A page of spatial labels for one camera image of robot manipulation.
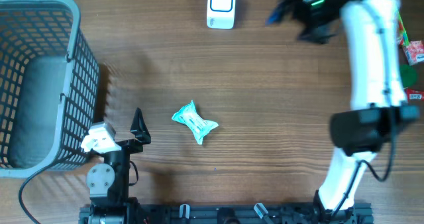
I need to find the mint green wipes pack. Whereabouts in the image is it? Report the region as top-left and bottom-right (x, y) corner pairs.
(172, 100), (219, 145)

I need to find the green Haribo candy bag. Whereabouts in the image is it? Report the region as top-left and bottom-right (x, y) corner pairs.
(397, 11), (409, 46)

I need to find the small red tissue pack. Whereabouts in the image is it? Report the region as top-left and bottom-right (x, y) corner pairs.
(403, 40), (424, 66)

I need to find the green lid jar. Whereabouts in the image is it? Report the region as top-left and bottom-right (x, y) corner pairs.
(399, 64), (418, 88)

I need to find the red stick packet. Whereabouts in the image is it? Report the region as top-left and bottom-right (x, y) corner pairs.
(405, 88), (424, 101)

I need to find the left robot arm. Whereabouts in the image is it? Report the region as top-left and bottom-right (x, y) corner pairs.
(79, 107), (151, 224)

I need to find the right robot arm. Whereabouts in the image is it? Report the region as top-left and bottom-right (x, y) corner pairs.
(268, 0), (419, 223)

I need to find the white barcode scanner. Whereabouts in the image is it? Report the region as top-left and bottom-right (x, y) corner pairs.
(206, 0), (236, 30)

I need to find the grey plastic shopping basket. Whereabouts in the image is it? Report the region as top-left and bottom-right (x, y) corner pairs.
(1, 0), (100, 178)

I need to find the black left camera cable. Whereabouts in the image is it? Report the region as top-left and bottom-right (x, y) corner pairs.
(18, 152), (93, 224)

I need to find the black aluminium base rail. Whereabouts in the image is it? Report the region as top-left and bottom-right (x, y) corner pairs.
(78, 202), (374, 224)

